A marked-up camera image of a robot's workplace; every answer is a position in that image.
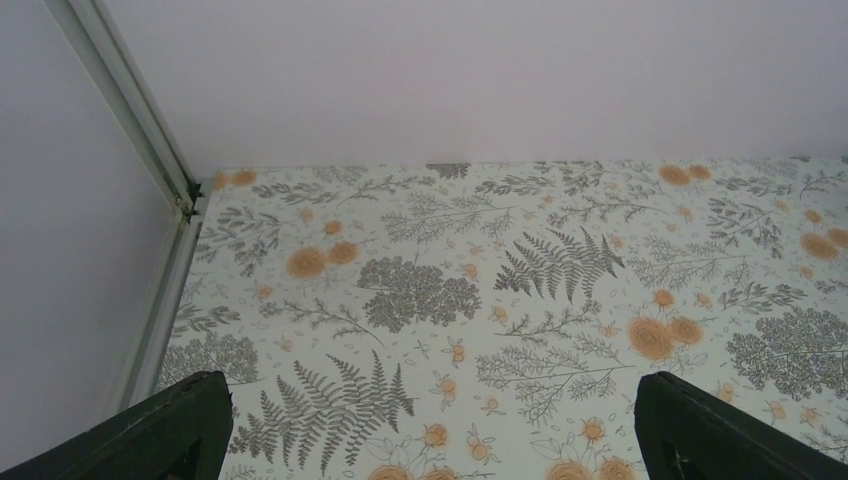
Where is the aluminium left corner post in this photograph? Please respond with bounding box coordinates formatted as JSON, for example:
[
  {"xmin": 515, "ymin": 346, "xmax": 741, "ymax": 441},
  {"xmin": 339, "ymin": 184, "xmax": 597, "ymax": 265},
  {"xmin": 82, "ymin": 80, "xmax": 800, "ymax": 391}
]
[{"xmin": 47, "ymin": 1, "xmax": 203, "ymax": 416}]

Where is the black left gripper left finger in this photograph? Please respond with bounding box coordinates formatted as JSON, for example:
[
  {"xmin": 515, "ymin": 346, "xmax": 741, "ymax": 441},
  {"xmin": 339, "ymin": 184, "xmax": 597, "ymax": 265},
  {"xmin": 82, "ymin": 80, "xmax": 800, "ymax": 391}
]
[{"xmin": 1, "ymin": 371, "xmax": 233, "ymax": 479}]

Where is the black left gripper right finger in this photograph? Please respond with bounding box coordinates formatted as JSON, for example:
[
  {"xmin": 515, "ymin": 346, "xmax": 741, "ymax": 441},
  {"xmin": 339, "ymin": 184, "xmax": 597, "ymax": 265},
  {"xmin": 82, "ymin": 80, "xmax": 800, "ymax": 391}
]
[{"xmin": 634, "ymin": 371, "xmax": 847, "ymax": 480}]

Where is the floral patterned table mat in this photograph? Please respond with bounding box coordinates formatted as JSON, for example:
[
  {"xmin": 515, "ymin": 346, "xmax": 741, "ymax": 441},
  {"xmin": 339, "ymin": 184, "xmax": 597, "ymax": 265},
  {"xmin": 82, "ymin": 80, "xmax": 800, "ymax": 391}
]
[{"xmin": 156, "ymin": 157, "xmax": 847, "ymax": 479}]

